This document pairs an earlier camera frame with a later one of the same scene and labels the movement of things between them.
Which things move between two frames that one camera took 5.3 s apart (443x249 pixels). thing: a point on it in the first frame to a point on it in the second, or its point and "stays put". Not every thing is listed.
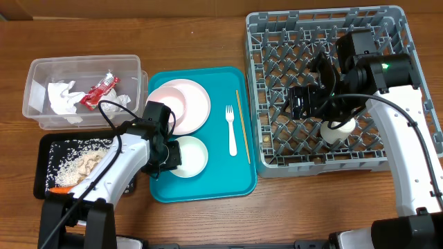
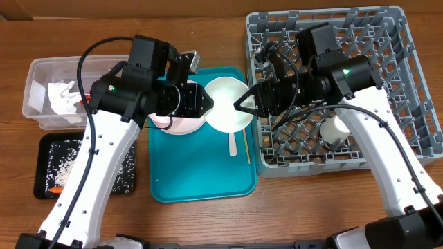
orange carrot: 60,189 stays put
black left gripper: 176,161 to 198,106
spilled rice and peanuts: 71,162 stays put
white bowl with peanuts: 194,157 to 223,116
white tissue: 62,101 stays put
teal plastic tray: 228,133 stays put
